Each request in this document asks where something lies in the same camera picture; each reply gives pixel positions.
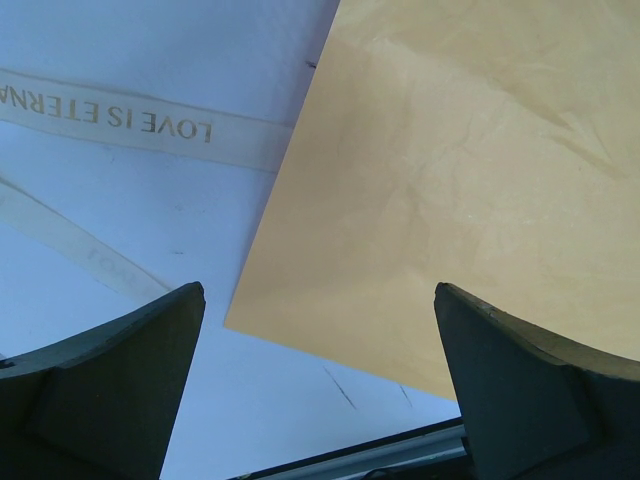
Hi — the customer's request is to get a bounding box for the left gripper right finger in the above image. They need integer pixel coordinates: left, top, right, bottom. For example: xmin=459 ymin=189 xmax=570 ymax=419
xmin=434 ymin=283 xmax=639 ymax=479

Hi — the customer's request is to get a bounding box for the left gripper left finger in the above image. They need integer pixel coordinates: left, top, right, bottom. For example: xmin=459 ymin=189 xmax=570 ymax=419
xmin=1 ymin=282 xmax=205 ymax=479

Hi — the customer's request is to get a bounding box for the orange wrapping paper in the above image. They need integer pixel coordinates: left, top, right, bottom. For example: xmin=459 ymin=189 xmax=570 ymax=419
xmin=225 ymin=0 xmax=639 ymax=398

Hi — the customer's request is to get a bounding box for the cream printed ribbon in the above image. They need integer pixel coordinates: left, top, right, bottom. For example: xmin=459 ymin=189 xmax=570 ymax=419
xmin=1 ymin=70 xmax=292 ymax=302

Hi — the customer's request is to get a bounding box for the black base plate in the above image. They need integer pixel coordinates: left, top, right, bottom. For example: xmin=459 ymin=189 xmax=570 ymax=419
xmin=242 ymin=417 xmax=467 ymax=479

